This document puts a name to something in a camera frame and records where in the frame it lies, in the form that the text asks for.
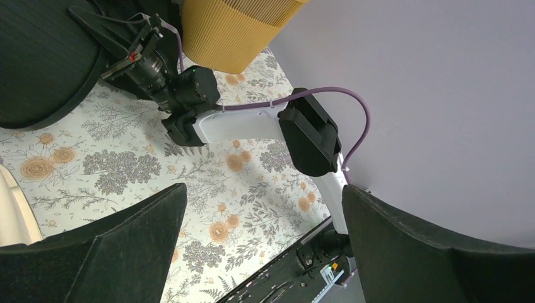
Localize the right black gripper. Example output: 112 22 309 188
68 6 220 114

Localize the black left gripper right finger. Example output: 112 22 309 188
342 185 534 302

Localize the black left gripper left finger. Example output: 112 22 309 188
1 183 187 302

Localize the black round bucket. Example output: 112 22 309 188
1 1 106 130

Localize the yellow wastebasket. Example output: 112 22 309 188
181 0 306 74

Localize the cream plastic basket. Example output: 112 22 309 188
1 165 43 247

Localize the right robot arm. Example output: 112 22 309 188
68 6 353 257

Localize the black cloth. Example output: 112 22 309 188
138 0 184 76

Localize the floral tablecloth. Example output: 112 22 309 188
0 45 335 303

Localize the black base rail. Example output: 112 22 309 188
218 217 356 303

